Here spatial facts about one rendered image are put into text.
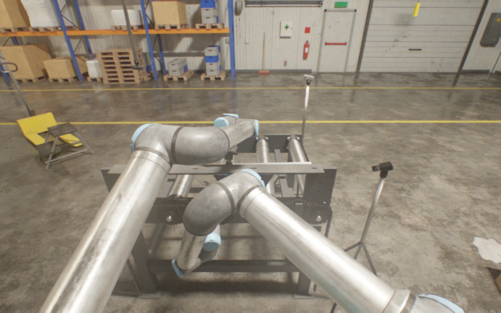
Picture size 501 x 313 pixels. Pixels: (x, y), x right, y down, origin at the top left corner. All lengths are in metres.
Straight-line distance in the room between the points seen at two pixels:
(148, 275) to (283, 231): 1.58
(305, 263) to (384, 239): 2.20
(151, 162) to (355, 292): 0.58
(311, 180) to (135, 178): 1.02
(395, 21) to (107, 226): 11.21
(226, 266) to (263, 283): 0.44
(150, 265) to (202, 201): 1.36
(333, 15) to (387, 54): 2.64
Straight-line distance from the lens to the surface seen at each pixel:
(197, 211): 0.76
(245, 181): 0.78
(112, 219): 0.66
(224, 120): 1.26
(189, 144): 0.70
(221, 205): 0.74
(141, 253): 1.96
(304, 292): 2.23
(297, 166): 1.39
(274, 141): 2.34
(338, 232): 2.73
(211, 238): 1.18
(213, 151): 0.73
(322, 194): 1.53
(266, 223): 0.71
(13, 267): 3.14
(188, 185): 1.76
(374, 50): 11.21
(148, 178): 0.69
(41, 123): 6.03
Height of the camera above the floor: 1.89
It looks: 30 degrees down
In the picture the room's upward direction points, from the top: straight up
